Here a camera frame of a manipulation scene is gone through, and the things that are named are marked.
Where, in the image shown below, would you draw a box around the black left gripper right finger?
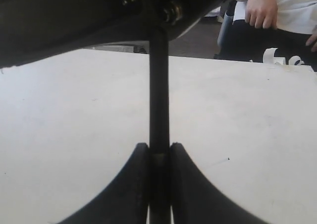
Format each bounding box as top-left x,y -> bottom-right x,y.
170,143 -> 265,224

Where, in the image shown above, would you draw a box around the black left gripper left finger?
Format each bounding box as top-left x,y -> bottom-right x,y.
61,143 -> 150,224

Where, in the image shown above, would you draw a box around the black paintbrush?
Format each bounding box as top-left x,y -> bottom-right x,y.
149,29 -> 171,224

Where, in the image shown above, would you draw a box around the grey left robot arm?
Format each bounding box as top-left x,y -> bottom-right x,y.
0,0 -> 262,224

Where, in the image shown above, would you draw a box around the person's second hand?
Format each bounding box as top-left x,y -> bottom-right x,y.
306,34 -> 317,47

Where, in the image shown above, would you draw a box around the person's bare hand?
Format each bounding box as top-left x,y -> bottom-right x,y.
245,0 -> 278,29

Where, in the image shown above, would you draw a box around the white paper scraps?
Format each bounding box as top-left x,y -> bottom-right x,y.
249,47 -> 315,72

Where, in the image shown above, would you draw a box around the person in white shirt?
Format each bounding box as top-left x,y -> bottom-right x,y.
218,0 -> 317,70

